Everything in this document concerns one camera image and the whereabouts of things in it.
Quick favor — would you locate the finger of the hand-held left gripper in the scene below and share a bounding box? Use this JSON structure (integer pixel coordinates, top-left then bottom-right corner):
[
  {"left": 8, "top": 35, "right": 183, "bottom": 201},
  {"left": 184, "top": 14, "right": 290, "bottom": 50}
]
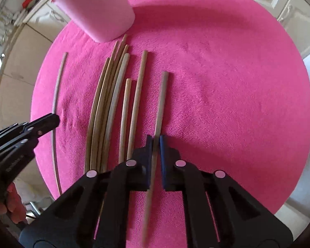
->
[{"left": 20, "top": 113, "right": 61, "bottom": 138}]

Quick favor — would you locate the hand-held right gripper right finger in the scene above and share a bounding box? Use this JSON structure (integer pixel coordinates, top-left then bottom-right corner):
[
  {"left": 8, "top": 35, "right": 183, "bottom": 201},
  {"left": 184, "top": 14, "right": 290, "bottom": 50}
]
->
[{"left": 159, "top": 134, "right": 293, "bottom": 248}]

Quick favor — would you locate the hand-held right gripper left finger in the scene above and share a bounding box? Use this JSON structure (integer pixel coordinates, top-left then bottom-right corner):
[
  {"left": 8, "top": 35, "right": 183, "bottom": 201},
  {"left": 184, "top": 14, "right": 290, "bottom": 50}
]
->
[{"left": 19, "top": 134, "right": 154, "bottom": 248}]

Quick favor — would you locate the brown wooden chopstick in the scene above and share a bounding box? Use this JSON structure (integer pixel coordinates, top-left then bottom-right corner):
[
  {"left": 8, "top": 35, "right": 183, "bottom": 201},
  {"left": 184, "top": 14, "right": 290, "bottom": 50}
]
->
[{"left": 142, "top": 71, "right": 169, "bottom": 246}]

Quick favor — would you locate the row of wooden chopsticks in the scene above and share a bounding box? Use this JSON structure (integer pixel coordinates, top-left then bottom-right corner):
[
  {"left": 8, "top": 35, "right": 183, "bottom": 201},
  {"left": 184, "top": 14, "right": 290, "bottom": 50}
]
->
[{"left": 52, "top": 34, "right": 149, "bottom": 199}]

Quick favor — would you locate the pale pink plastic cup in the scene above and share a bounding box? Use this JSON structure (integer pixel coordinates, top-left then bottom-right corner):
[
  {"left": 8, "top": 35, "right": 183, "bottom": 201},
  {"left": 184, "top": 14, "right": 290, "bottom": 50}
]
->
[{"left": 51, "top": 0, "right": 136, "bottom": 43}]

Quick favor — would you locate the person's left hand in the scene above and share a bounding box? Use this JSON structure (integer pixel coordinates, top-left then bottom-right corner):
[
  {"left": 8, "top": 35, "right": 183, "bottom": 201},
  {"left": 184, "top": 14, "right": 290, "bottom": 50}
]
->
[{"left": 0, "top": 181, "right": 28, "bottom": 225}]

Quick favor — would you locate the round pink table cloth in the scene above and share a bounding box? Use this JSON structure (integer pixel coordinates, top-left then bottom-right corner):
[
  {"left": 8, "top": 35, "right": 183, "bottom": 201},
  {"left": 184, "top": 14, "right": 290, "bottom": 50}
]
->
[{"left": 30, "top": 0, "right": 310, "bottom": 248}]

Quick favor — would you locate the red lidded container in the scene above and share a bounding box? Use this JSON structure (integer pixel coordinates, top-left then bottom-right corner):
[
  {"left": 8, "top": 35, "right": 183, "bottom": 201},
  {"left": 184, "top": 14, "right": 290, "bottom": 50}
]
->
[{"left": 22, "top": 0, "right": 41, "bottom": 9}]

